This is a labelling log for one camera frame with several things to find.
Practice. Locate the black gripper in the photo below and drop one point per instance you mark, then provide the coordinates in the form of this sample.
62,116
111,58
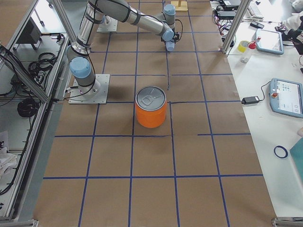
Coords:
162,39

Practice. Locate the white plastic cup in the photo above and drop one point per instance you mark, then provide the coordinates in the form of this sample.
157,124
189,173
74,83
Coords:
170,46

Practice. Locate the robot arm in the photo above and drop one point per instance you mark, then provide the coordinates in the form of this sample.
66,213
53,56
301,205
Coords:
105,14

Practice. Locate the wooden cup rack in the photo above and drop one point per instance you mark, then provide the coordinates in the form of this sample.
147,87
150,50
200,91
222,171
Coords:
180,5

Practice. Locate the yellow tape roll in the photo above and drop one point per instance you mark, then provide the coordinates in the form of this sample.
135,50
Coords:
242,46

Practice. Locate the orange can with silver lid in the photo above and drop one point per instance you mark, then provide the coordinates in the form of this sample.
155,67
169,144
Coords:
150,106

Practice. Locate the black smartphone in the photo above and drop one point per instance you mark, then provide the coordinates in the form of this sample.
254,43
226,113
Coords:
256,24

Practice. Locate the blue teach pendant far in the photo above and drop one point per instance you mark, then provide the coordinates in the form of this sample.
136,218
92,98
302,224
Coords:
269,41

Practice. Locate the blue teach pendant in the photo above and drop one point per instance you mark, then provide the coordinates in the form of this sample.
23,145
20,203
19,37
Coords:
269,41
286,97

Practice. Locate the black power adapter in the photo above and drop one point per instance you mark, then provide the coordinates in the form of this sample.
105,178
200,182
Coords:
250,100

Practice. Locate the blue teach pendant near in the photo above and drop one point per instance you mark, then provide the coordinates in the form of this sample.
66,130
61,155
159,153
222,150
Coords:
286,97

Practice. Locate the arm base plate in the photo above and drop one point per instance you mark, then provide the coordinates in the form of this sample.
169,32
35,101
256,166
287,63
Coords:
97,95
107,25

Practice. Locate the aluminium frame post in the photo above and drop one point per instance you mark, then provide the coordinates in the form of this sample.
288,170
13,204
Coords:
235,24

